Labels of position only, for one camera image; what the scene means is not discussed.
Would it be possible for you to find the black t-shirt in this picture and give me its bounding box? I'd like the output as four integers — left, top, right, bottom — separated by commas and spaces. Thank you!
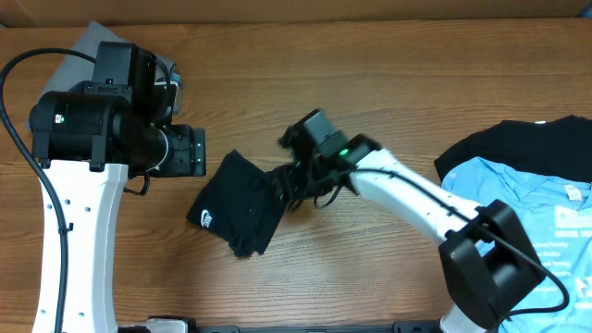
186, 150, 285, 258

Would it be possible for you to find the light blue t-shirt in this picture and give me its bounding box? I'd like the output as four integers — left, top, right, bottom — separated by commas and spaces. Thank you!
442, 157, 591, 333

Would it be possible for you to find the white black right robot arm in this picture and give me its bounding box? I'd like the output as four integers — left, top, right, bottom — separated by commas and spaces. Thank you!
272, 109, 545, 332

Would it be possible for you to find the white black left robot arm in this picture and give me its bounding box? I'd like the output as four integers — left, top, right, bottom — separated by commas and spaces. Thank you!
30, 42, 205, 332

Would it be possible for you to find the black garment under pile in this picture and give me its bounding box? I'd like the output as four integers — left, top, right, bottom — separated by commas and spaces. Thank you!
434, 116, 591, 182

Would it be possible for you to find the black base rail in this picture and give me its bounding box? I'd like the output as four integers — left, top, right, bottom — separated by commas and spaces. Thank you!
147, 315, 440, 333

